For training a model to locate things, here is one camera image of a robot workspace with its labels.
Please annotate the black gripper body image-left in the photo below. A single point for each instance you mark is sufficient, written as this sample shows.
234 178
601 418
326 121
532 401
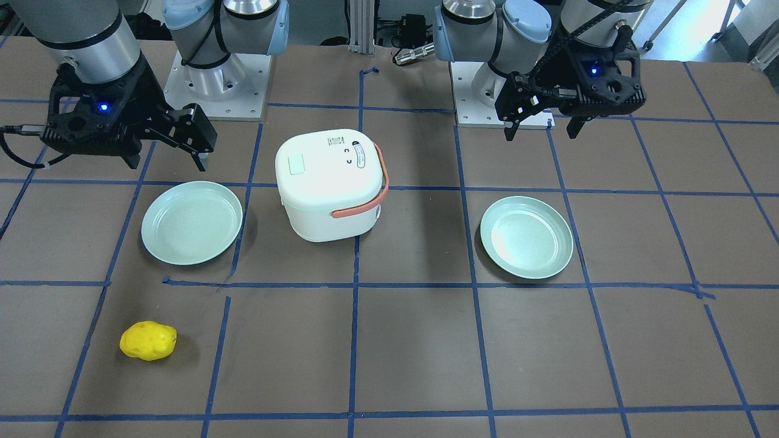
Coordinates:
148 92

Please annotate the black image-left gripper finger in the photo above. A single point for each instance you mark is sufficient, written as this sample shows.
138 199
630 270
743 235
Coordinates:
193 114
187 138

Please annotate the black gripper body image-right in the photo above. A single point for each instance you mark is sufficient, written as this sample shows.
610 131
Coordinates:
551 74

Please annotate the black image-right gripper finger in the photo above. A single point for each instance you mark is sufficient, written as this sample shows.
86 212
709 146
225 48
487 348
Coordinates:
575 125
516 102

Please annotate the white rice cooker orange handle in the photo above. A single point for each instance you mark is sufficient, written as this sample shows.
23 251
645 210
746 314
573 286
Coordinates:
332 183

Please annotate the light green plate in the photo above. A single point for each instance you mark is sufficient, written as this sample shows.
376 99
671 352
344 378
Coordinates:
526 237
191 223

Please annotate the silver metal connector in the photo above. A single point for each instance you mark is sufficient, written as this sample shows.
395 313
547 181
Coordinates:
406 56

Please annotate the black power adapter box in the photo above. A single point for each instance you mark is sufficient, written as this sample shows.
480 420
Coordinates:
412 25

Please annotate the yellow toy potato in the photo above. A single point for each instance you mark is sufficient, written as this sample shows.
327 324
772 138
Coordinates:
148 341

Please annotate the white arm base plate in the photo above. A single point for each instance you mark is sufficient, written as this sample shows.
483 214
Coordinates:
475 89
234 91

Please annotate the aluminium frame post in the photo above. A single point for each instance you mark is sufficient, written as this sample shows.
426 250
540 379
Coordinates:
362 26

